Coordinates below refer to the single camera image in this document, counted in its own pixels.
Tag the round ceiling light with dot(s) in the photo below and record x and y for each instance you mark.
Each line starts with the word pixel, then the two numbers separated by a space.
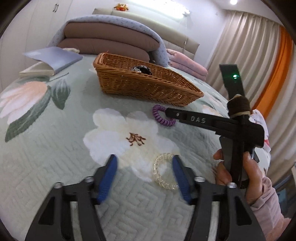
pixel 234 1

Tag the brown wicker basket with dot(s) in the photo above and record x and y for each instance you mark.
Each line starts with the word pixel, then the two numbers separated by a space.
pixel 143 88

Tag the white book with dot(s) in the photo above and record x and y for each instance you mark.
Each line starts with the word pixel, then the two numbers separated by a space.
pixel 37 70

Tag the white wardrobe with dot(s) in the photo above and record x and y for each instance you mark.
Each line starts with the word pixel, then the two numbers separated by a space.
pixel 30 30

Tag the brown folded quilt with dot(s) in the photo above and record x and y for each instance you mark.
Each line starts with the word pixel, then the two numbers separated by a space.
pixel 111 31
pixel 101 47

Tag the silver hair claw clip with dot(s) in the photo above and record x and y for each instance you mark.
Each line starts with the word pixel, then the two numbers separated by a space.
pixel 137 69

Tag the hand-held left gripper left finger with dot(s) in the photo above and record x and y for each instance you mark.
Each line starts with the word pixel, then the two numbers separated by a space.
pixel 106 179

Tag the brown pillows with blue blanket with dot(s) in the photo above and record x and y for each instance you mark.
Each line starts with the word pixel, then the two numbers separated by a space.
pixel 161 51

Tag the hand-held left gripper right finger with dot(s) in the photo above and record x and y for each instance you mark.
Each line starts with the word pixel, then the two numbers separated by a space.
pixel 182 182

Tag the orange plush toy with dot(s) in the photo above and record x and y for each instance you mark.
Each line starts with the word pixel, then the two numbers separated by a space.
pixel 120 7

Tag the white and red plastic bag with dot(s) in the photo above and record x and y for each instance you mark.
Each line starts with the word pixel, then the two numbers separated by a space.
pixel 259 118

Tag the orange curtain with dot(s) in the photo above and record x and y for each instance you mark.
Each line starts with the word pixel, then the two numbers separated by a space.
pixel 282 69

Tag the cream towel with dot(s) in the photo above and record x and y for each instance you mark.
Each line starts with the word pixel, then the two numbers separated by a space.
pixel 70 49

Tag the pink folded blanket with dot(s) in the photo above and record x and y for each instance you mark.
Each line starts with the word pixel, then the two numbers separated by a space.
pixel 187 63

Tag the beige pleated curtain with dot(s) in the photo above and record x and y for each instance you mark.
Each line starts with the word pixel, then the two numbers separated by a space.
pixel 242 41

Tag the green floral bedspread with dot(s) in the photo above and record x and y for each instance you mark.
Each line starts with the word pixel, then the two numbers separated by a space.
pixel 69 150

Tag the person's right forearm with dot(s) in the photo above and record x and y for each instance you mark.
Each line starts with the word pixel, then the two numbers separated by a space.
pixel 268 208

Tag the person's right hand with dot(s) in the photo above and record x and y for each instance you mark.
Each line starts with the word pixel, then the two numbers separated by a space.
pixel 255 176

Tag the blue folder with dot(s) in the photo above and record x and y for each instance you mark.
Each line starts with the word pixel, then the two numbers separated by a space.
pixel 55 56

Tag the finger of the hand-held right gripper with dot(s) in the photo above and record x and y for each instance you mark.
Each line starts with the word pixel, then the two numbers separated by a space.
pixel 196 119

